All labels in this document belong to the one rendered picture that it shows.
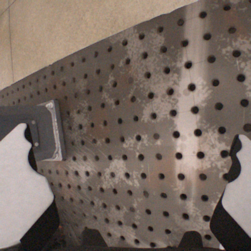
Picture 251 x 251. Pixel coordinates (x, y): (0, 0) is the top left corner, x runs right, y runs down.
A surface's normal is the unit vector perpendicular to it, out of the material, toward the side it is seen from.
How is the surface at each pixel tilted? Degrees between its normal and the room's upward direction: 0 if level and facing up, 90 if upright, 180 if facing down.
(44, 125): 90
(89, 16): 0
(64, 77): 0
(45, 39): 0
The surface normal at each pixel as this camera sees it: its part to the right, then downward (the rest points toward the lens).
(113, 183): -0.52, 0.09
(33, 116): 0.84, -0.11
